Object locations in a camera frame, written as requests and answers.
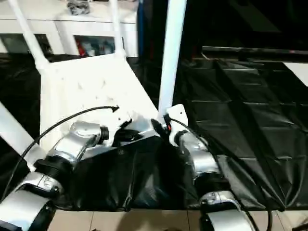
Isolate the red bottle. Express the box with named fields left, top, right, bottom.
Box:
left=78, top=40, right=87, bottom=56

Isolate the white flat board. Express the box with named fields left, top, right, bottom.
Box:
left=282, top=61, right=308, bottom=87

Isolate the white glass-door cabinet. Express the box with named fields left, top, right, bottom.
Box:
left=0, top=0, right=140, bottom=58

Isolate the dark bundle on cabinet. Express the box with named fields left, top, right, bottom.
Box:
left=66, top=0, right=92, bottom=15

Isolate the black left camera cable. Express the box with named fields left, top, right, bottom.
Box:
left=5, top=104, right=121, bottom=193

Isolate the white plastic table leg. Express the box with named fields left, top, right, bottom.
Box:
left=0, top=100, right=41, bottom=173
left=157, top=0, right=188, bottom=119
left=8, top=0, right=51, bottom=71
left=109, top=0, right=128, bottom=60

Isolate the black table mat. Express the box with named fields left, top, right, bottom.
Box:
left=0, top=51, right=308, bottom=212

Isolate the white plastic table top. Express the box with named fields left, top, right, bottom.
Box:
left=26, top=53, right=167, bottom=174

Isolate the dark long bar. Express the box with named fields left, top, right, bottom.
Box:
left=201, top=46, right=308, bottom=59

